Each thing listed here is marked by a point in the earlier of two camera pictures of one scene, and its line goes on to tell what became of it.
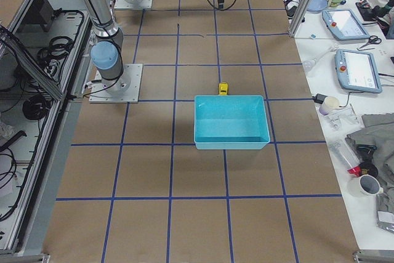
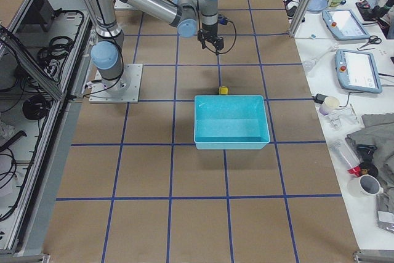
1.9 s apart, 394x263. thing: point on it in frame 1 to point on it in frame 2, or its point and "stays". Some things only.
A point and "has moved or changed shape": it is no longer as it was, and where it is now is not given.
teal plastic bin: [230, 122] stays
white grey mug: [366, 186] stays
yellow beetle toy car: [223, 87] has moved or changed shape
